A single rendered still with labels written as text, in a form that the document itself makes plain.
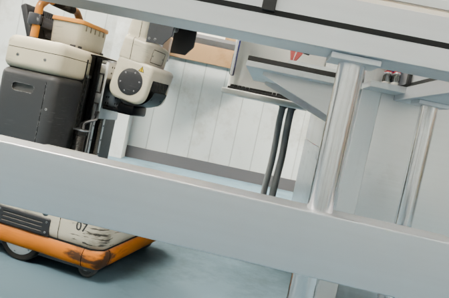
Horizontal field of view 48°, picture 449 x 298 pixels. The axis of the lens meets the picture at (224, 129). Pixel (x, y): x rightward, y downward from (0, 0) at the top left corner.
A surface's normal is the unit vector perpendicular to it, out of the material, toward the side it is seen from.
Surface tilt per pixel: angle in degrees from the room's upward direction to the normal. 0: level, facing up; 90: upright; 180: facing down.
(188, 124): 90
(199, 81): 90
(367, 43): 90
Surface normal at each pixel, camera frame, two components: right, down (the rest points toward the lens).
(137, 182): -0.09, 0.02
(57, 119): 0.94, 0.21
